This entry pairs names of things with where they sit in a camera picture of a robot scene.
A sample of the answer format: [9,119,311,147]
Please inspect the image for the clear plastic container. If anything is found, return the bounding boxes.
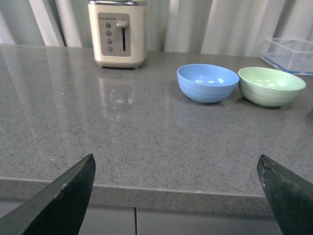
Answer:
[261,38,313,76]

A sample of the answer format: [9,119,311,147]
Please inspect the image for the grey cabinet door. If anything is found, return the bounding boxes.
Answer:
[0,199,135,235]

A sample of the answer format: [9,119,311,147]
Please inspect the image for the cream toaster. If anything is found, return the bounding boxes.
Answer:
[88,0,148,69]

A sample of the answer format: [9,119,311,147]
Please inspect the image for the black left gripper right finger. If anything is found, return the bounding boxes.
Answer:
[257,154,313,235]

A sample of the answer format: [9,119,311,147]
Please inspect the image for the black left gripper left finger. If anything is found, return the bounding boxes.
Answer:
[0,154,96,235]

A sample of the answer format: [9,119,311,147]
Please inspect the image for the green bowl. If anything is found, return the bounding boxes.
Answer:
[238,67,306,107]

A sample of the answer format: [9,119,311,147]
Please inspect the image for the grey drawer front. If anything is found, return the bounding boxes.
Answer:
[136,209,282,235]

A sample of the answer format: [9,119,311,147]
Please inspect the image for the blue bowl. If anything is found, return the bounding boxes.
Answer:
[177,64,239,103]

